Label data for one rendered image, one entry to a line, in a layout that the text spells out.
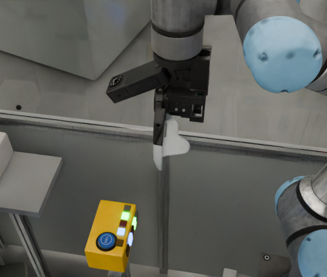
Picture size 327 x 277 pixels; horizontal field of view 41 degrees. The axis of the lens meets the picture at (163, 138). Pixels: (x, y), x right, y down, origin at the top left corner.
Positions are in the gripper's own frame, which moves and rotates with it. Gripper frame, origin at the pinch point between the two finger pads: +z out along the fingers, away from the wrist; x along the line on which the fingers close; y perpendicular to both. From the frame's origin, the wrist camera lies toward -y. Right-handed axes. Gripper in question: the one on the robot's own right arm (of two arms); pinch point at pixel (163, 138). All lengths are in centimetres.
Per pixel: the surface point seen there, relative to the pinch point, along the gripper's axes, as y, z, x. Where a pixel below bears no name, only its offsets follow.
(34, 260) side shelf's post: -63, 120, 28
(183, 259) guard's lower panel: 2, 130, 45
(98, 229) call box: -17.5, 40.7, 2.9
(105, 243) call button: -14.6, 39.7, -1.4
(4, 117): -63, 48, 45
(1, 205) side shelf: -57, 62, 18
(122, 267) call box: -10.0, 46.7, -3.7
